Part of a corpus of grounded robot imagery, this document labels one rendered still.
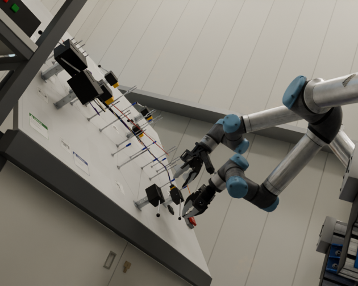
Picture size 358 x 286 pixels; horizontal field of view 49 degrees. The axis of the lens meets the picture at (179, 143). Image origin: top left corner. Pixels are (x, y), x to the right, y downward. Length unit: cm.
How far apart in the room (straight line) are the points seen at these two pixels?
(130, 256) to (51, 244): 35
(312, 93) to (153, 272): 87
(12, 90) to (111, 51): 481
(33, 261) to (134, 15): 528
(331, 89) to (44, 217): 90
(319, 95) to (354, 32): 433
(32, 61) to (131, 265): 79
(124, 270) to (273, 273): 270
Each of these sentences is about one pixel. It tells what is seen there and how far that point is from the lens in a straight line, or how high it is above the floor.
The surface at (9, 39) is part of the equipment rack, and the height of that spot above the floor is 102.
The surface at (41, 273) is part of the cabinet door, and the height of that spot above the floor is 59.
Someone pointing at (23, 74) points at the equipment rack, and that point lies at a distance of 104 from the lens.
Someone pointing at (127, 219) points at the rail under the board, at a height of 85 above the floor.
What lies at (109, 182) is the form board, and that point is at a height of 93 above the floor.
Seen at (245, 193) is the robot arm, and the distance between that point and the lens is 146.
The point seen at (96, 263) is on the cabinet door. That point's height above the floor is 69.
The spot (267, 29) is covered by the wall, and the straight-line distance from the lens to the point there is 558.
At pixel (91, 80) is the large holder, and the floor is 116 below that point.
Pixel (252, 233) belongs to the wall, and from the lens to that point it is 410.
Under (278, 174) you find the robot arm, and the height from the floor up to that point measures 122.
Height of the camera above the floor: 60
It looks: 24 degrees up
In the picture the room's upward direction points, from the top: 25 degrees clockwise
